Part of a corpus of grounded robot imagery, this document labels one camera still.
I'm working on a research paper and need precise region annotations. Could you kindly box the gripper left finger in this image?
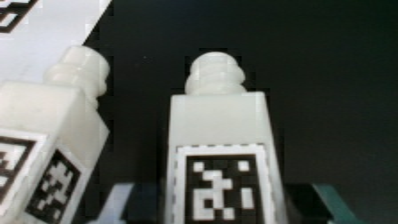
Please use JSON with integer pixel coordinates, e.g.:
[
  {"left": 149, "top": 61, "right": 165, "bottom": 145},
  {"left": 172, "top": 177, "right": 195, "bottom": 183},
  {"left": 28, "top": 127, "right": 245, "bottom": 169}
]
[{"left": 87, "top": 182, "right": 161, "bottom": 224}]

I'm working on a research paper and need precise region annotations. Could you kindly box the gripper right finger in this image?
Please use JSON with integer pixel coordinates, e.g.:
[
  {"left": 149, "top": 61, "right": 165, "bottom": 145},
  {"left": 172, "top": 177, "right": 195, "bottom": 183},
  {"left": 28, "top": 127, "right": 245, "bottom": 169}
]
[{"left": 284, "top": 183, "right": 368, "bottom": 224}]

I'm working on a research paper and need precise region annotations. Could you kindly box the white table leg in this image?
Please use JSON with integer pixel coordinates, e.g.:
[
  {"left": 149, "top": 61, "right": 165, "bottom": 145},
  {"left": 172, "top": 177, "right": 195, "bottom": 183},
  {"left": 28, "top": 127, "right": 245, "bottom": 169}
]
[
  {"left": 0, "top": 46, "right": 110, "bottom": 224},
  {"left": 163, "top": 52, "right": 288, "bottom": 224}
]

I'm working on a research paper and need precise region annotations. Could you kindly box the white sheet with markers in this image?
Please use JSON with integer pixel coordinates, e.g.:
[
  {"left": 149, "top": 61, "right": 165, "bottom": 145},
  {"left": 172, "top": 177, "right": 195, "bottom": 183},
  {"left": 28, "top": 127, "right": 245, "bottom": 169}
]
[{"left": 0, "top": 0, "right": 112, "bottom": 82}]

